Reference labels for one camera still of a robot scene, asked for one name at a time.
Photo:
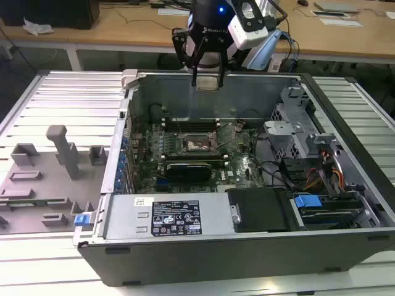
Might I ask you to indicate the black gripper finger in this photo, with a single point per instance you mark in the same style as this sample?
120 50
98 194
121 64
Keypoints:
184 52
221 68

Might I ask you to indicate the silver CPU chip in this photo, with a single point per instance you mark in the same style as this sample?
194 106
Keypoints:
208 84

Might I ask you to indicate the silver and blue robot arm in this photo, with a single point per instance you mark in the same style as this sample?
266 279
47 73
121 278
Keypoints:
262 54

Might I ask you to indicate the black RAM slot row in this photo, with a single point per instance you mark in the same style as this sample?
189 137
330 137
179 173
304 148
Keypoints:
191 124
194 158

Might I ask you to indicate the CPU socket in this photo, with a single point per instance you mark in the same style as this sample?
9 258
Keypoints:
196 145

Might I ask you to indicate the blue expansion slot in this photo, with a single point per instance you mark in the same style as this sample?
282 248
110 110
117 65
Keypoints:
162 185

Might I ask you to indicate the white keyboard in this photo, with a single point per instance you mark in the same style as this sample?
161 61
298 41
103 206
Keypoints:
172 11

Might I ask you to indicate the black power adapter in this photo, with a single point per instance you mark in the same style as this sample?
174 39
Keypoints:
157 5

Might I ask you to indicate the grey corner clamp block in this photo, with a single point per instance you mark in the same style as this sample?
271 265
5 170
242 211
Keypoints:
129 77

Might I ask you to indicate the wooden desk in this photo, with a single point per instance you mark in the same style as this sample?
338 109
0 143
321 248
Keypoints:
108 34

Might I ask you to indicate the dark computer mouse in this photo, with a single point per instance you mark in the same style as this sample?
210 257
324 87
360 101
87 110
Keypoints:
303 2

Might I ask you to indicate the silver metal drive cage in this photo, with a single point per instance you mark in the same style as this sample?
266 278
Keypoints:
287 135

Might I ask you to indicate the green motherboard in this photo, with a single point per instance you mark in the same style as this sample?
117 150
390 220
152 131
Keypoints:
240 166

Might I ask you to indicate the blue card retention clip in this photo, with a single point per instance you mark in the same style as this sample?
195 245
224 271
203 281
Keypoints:
123 159
118 182
120 169
125 142

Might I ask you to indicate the black graphics card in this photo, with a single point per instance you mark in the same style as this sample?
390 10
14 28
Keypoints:
188 173

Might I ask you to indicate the silver chipset heatsink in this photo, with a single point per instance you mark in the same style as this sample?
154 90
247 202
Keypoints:
223 187

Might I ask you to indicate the grey closed laptop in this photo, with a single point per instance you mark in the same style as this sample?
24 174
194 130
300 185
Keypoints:
336 6

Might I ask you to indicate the black box on desk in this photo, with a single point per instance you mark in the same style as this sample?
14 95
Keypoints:
46 12

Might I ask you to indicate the black plastic shroud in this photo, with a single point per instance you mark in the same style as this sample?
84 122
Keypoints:
259 209

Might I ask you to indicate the crumpled white paper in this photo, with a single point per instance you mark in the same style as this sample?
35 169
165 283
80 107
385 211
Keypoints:
37 27

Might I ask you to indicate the hard disk in blue carrier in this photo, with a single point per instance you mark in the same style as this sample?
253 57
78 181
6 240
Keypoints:
308 203

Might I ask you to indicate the grey power supply unit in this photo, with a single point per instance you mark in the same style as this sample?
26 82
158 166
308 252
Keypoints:
123 216

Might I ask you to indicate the black PC case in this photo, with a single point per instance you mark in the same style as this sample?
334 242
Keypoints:
216 262

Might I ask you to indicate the blue case latch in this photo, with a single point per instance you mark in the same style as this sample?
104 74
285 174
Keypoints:
81 219

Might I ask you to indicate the grey parts rack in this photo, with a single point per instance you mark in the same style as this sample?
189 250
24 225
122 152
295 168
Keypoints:
37 191

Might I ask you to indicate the green RAM stick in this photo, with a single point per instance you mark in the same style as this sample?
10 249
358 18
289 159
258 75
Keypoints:
27 203

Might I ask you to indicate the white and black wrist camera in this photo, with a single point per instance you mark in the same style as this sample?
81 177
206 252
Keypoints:
247 34

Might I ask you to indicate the silver disk bay frame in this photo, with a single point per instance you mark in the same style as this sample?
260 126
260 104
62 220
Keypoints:
322 139

